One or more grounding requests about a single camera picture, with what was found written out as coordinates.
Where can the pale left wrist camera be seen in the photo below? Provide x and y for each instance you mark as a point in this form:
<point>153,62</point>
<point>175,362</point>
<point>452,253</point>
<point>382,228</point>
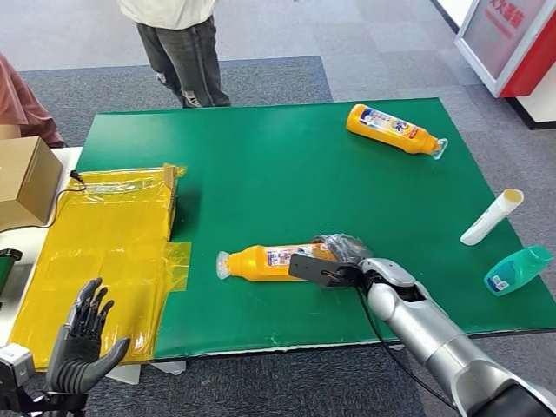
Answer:
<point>15,365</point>

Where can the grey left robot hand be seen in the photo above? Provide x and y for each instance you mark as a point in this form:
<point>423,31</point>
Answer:
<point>74,357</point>

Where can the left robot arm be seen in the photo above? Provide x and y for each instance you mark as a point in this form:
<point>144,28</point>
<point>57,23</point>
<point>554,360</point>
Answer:
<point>43,406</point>

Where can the yellow plastic sheet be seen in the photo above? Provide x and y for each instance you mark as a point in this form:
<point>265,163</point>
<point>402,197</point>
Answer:
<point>87,288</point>

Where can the orange detergent bottle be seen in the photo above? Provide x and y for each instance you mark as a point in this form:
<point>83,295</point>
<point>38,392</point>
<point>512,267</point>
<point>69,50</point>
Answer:
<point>382,132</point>
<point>252,265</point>

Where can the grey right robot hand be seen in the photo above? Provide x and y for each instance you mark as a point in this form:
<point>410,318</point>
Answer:
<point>347,247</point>

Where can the red and white cabinet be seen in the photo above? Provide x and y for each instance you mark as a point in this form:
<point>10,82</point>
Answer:
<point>534,63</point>

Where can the white tube bottle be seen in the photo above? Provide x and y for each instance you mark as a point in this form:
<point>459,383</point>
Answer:
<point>486,221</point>

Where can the teal plastic bottle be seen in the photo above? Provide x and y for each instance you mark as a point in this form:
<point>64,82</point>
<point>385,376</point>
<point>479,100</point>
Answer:
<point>517,270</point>

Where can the dark green container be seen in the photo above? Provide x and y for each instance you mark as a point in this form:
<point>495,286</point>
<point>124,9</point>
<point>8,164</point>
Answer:
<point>6,270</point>

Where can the brown cardboard box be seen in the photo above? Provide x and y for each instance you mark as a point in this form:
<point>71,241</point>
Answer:
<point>26,178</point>
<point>8,132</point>

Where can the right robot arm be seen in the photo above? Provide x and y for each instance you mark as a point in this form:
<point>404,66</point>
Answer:
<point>434,339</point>

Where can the green table mat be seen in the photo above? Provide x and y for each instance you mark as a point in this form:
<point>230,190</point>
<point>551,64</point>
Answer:
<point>282,190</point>

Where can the person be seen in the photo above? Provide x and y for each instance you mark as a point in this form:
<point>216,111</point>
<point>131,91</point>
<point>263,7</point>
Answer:
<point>17,98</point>
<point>186,52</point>

